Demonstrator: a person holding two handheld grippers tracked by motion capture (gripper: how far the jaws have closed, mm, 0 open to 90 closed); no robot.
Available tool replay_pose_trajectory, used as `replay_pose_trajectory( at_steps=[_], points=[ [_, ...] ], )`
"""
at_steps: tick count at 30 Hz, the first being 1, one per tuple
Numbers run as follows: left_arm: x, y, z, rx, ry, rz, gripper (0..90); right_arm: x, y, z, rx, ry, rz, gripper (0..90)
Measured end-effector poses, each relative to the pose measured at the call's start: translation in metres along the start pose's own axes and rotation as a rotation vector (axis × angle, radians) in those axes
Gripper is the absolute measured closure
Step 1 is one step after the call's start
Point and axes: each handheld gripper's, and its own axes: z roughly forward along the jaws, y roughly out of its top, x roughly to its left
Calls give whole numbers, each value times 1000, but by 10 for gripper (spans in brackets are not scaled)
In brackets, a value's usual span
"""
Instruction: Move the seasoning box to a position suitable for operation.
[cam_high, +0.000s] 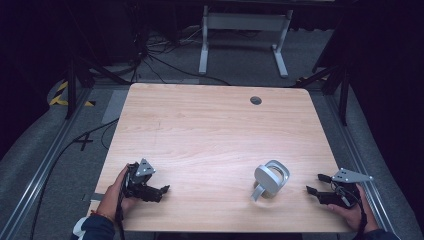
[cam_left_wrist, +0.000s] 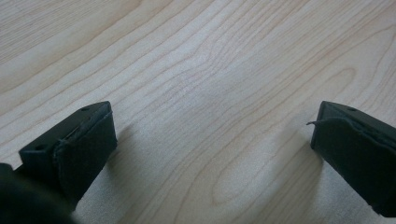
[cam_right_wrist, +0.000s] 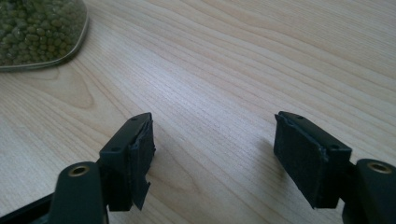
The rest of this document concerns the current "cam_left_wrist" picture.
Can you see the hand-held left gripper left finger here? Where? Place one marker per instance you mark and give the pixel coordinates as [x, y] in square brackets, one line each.
[77, 149]

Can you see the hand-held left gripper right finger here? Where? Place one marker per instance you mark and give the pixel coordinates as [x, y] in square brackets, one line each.
[358, 152]

